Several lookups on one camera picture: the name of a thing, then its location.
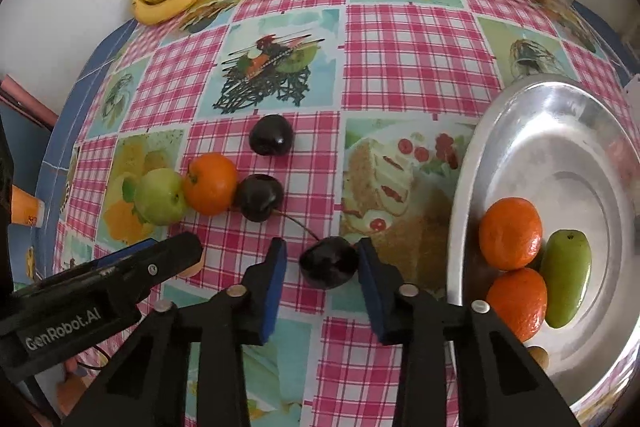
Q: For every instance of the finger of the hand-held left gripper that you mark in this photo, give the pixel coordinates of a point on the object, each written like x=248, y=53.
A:
x=160, y=259

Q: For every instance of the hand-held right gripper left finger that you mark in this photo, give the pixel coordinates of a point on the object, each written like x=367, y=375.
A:
x=272, y=292

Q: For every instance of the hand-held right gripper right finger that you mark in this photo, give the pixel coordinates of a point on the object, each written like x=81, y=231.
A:
x=372, y=292

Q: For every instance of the dark cherry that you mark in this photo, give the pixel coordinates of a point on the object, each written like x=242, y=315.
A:
x=259, y=197
x=328, y=263
x=271, y=135

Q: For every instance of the green apple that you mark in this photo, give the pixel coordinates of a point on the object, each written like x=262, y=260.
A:
x=160, y=197

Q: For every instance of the orange mandarin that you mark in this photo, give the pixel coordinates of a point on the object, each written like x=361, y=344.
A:
x=210, y=183
x=517, y=304
x=510, y=233

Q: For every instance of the green mango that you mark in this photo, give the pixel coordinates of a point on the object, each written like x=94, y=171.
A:
x=567, y=279

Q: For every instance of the round steel bowl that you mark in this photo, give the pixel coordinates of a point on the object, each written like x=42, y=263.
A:
x=575, y=157

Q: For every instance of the orange paper cup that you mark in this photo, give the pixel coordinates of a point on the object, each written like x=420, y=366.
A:
x=25, y=207

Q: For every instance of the pink bars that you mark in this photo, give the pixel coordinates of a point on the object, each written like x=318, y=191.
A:
x=27, y=104

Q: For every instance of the pink checked fruit-print tablecloth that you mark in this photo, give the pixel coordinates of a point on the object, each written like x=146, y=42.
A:
x=390, y=57

